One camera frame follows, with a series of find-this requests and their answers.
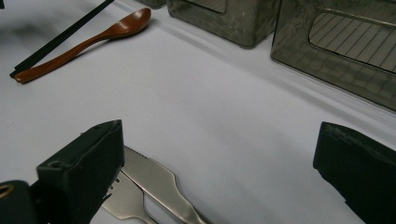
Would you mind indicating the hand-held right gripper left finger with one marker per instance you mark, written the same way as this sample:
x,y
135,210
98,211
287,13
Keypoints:
x,y
81,174

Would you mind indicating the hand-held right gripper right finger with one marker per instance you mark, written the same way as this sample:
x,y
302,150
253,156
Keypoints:
x,y
361,171

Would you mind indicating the steel fork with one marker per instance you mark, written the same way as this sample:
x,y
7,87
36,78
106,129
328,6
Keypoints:
x,y
127,202

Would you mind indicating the smoky transparent plastic bin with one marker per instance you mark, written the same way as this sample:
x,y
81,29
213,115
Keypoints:
x,y
311,65
152,3
236,25

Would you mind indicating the black chopstick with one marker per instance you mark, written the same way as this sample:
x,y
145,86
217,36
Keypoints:
x,y
64,39
60,34

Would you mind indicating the brown wooden spoon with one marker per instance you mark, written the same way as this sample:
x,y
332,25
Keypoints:
x,y
130,23

